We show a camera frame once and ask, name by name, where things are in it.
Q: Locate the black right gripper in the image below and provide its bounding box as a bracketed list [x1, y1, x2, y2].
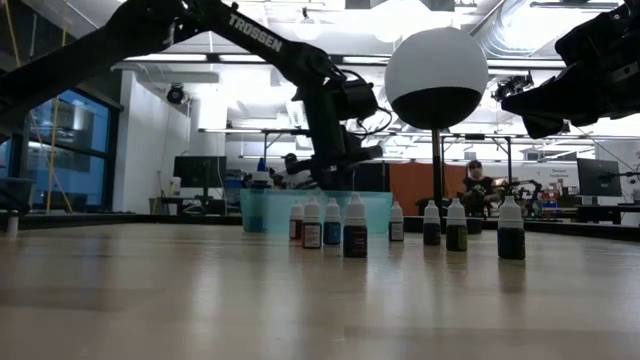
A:
[501, 4, 640, 141]

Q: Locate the black metal gantry frame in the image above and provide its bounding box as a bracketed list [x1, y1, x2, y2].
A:
[439, 132, 515, 201]
[199, 128, 321, 191]

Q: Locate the small white-label colouring bottle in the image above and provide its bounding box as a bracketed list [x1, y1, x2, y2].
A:
[388, 200, 405, 243]

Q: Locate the ceiling LED strip light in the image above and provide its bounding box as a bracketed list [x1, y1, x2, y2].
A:
[114, 51, 569, 69]

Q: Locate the small green food colouring bottle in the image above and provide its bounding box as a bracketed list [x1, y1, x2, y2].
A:
[445, 197, 469, 252]

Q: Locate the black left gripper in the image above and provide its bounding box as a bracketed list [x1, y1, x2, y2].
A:
[285, 144, 385, 192]

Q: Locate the small dark red colouring bottle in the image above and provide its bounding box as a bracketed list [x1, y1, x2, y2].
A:
[289, 200, 305, 241]

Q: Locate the small blue food colouring bottle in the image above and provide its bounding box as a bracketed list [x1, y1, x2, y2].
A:
[323, 197, 342, 246]

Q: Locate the teal translucent plastic bin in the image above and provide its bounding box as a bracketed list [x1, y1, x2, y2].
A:
[239, 188, 395, 235]

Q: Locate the black ceiling-mounted device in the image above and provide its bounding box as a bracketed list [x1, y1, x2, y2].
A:
[491, 73, 535, 103]

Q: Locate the black-framed window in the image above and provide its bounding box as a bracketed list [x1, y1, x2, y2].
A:
[0, 84, 114, 211]

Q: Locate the white globe lamp black stand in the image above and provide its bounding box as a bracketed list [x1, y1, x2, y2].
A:
[384, 25, 490, 235]

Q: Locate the small purple food colouring bottle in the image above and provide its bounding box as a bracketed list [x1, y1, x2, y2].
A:
[342, 192, 369, 259]

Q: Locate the small red-label colouring bottle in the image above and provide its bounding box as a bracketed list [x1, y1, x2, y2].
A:
[301, 196, 323, 250]

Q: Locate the small white post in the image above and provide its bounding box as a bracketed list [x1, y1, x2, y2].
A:
[4, 209, 21, 239]

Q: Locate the person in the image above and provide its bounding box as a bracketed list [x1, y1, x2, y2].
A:
[269, 152, 316, 190]
[459, 159, 501, 206]

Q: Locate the small dark food colouring bottle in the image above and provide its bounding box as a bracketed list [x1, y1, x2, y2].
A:
[497, 195, 527, 261]
[422, 199, 442, 247]

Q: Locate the dark computer monitor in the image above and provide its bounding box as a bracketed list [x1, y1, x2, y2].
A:
[173, 155, 228, 201]
[576, 157, 624, 198]

